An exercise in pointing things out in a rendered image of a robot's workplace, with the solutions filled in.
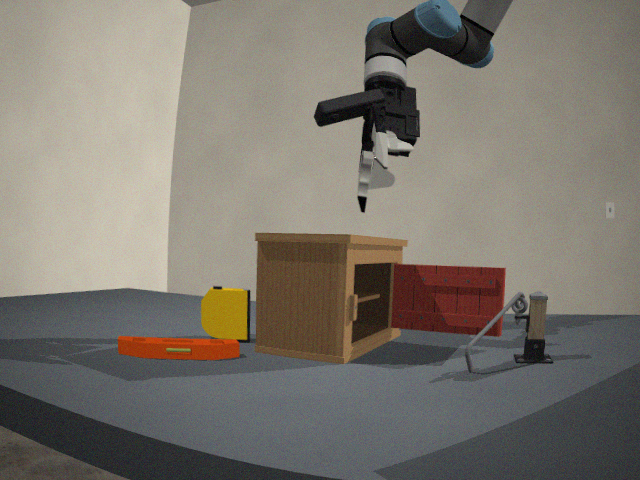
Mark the brown wooden cabinet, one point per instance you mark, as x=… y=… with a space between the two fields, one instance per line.
x=306 y=307

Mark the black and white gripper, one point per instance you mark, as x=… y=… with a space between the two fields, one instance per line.
x=394 y=119

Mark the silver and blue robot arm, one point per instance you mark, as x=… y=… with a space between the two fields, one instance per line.
x=434 y=24

